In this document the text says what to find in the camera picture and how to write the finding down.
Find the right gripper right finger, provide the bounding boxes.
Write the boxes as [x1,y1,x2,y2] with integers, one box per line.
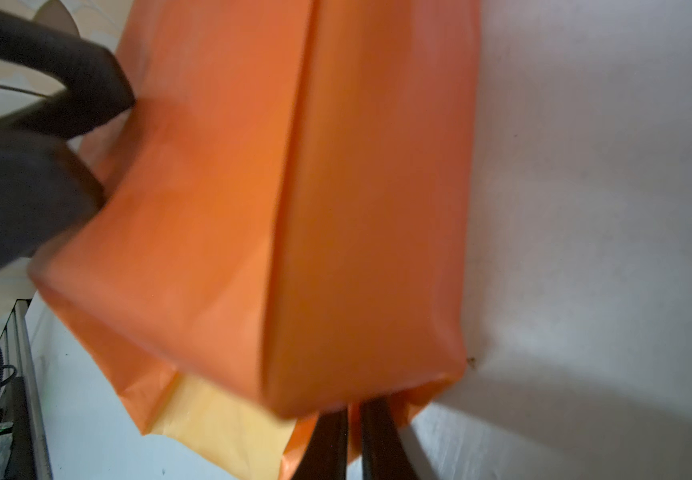
[360,397,419,480]

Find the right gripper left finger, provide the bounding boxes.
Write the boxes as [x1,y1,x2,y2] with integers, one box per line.
[292,409,349,480]

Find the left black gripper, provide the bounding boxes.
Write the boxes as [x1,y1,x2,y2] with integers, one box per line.
[0,128,105,270]

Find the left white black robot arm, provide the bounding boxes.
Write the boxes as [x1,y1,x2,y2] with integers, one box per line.
[0,10,135,270]

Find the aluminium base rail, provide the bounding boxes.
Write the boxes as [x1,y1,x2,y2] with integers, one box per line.
[0,299,53,479]

